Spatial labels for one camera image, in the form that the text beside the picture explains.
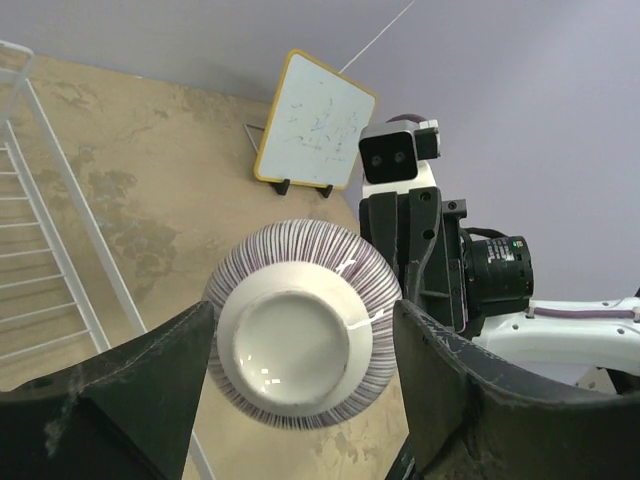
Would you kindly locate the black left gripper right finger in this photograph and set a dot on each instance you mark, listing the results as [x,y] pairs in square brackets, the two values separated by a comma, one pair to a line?
[473,415]

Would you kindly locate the yellow framed whiteboard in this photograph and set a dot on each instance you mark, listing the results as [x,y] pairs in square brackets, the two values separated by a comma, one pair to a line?
[311,135]

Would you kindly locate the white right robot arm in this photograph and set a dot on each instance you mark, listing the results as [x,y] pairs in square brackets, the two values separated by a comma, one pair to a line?
[601,335]

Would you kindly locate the grey striped bowl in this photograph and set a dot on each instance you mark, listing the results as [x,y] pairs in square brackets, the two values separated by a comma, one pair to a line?
[303,324]

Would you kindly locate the white wire dish rack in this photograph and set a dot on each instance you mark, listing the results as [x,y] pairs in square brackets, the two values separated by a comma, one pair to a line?
[15,84]

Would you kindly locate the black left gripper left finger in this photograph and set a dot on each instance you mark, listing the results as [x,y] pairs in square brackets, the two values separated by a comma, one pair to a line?
[127,413]

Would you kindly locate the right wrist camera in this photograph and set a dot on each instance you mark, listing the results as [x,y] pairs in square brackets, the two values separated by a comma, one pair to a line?
[395,155]

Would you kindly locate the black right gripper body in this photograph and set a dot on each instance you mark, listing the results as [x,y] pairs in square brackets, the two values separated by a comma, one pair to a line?
[459,276]

